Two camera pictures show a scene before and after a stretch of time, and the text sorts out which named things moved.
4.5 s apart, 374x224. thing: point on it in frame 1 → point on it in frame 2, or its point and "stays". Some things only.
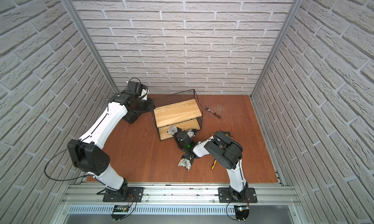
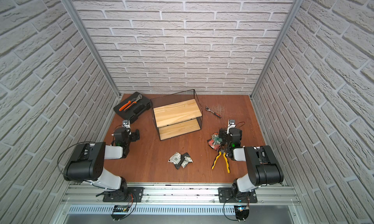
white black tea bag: [172, 130] → [177, 159]
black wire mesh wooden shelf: [182, 110] stays
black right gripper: [175, 136] → [223, 133]
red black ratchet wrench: [208, 108] stays
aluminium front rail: [93, 195] stays
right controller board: [242, 212] stays
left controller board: [119, 211] stays
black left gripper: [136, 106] → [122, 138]
